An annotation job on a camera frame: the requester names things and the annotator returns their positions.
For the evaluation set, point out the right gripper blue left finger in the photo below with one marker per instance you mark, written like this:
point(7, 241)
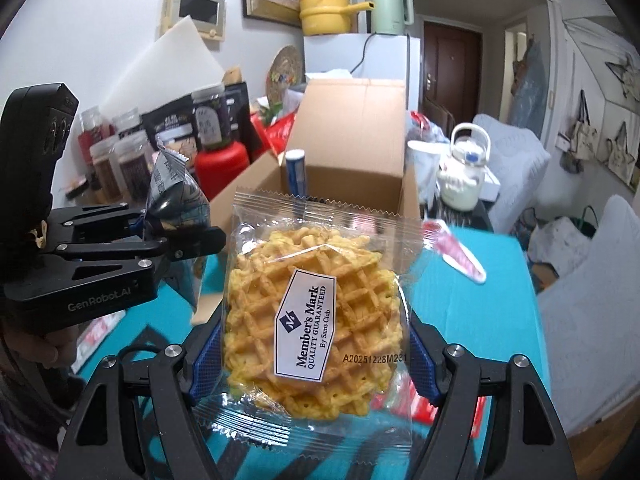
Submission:
point(205, 366)

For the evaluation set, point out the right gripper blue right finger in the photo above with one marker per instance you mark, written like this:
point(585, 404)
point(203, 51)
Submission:
point(425, 359)

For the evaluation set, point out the packaged yellow waffle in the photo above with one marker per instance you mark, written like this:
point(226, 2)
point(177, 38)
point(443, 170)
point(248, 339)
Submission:
point(314, 346)

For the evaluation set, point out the purple silver snack bag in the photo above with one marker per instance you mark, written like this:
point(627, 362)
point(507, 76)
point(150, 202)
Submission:
point(175, 201)

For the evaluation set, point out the blue cylindrical snack tube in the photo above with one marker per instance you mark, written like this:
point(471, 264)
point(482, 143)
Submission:
point(296, 172)

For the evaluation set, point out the large red snack bag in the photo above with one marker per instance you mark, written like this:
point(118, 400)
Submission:
point(430, 404)

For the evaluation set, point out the teal bubble mat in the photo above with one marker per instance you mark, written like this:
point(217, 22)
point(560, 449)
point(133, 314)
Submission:
point(494, 321)

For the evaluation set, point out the tall jar brown label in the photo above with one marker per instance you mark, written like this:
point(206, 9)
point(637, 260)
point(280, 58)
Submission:
point(102, 155)

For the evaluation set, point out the tall jar dark label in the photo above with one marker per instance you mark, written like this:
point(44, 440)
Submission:
point(133, 156)

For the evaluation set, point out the pink red flat packet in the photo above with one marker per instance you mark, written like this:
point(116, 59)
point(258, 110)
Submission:
point(438, 238)

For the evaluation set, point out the tall jar red label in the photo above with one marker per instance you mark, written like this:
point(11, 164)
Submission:
point(95, 127)

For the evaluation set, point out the grey leaf pattern cushion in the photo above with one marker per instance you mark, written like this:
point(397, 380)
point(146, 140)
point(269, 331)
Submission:
point(591, 324)

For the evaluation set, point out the red plastic canister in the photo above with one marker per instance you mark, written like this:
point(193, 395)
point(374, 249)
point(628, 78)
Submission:
point(217, 169)

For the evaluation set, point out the black snack pouch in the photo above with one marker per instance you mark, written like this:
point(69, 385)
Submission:
point(173, 125)

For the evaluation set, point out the dark labelled jar on canister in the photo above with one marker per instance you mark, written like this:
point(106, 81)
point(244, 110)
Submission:
point(211, 115)

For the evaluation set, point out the grey sofa cushion far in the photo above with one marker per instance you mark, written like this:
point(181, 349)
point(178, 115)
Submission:
point(519, 161)

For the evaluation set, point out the white foam board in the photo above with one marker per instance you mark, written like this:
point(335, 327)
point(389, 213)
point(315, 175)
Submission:
point(175, 65)

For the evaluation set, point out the red chinese text bag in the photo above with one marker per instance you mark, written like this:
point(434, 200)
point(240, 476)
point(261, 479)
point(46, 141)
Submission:
point(272, 139)

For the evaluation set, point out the brown cardboard box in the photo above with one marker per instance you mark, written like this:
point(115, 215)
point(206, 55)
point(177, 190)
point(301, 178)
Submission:
point(353, 134)

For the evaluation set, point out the woven round mat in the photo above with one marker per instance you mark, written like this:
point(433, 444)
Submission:
point(286, 70)

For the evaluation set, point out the white refrigerator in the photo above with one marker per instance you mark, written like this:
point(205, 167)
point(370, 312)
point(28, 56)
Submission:
point(369, 56)

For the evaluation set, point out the green electric kettle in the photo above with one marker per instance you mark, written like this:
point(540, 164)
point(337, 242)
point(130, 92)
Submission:
point(392, 17)

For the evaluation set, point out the yellow pot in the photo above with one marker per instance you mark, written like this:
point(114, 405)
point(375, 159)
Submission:
point(330, 17)

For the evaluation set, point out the wall intercom screen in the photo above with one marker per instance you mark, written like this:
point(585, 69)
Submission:
point(208, 16)

